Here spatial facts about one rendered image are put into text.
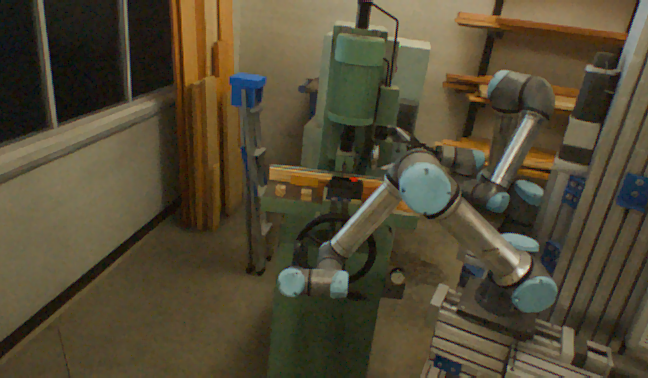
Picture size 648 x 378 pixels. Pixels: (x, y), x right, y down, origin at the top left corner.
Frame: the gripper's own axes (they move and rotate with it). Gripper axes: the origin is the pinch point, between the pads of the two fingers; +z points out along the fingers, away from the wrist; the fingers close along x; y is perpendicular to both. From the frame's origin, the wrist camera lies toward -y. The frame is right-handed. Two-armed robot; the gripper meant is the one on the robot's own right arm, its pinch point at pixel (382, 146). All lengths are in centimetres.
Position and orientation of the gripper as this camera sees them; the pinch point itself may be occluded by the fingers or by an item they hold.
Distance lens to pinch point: 170.9
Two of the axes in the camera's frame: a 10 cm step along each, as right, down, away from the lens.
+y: 0.0, 1.6, -9.9
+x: -1.4, 9.8, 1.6
